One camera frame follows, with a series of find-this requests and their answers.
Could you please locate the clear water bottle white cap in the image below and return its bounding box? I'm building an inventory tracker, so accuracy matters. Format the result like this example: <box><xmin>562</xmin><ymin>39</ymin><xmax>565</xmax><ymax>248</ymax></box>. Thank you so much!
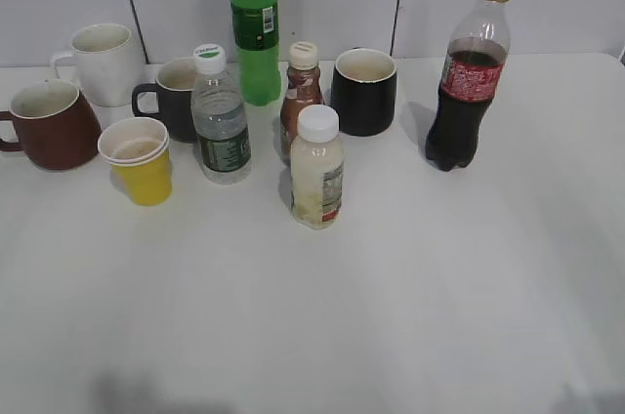
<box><xmin>190</xmin><ymin>43</ymin><xmax>251</xmax><ymax>186</ymax></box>

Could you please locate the brown drink bottle beige cap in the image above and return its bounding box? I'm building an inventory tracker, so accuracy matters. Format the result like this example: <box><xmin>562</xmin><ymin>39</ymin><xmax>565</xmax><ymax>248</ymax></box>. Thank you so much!
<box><xmin>279</xmin><ymin>41</ymin><xmax>324</xmax><ymax>164</ymax></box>

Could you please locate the cola bottle red label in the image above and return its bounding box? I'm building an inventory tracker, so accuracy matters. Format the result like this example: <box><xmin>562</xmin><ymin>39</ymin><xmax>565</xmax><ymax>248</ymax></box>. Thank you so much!
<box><xmin>425</xmin><ymin>0</ymin><xmax>511</xmax><ymax>172</ymax></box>

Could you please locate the dark grey mug with handle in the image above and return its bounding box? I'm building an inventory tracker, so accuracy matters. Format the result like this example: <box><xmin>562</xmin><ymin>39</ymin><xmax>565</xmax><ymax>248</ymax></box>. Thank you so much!
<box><xmin>131</xmin><ymin>57</ymin><xmax>196</xmax><ymax>144</ymax></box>

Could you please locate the red ceramic mug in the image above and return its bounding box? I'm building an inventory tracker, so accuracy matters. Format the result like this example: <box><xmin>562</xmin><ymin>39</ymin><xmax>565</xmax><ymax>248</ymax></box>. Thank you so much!
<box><xmin>1</xmin><ymin>79</ymin><xmax>102</xmax><ymax>171</ymax></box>

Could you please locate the yellow paper cup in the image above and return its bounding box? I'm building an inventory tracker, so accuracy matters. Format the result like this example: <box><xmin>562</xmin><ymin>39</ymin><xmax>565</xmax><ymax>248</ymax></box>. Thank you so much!
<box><xmin>98</xmin><ymin>117</ymin><xmax>172</xmax><ymax>206</ymax></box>

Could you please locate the green soda bottle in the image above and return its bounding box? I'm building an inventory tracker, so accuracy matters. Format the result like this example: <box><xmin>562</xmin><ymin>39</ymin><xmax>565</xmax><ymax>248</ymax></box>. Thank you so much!
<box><xmin>229</xmin><ymin>0</ymin><xmax>281</xmax><ymax>106</ymax></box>

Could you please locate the milky drink bottle white cap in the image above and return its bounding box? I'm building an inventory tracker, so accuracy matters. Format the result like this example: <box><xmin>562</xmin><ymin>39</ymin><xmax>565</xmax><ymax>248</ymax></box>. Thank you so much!
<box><xmin>290</xmin><ymin>104</ymin><xmax>345</xmax><ymax>229</ymax></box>

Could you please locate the black handleless mug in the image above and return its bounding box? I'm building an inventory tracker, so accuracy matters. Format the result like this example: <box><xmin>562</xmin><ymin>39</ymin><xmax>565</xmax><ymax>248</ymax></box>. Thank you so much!
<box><xmin>330</xmin><ymin>48</ymin><xmax>396</xmax><ymax>137</ymax></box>

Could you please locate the white ceramic mug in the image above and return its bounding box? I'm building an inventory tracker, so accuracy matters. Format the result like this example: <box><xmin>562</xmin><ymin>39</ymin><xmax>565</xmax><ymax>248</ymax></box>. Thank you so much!
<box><xmin>50</xmin><ymin>23</ymin><xmax>146</xmax><ymax>107</ymax></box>

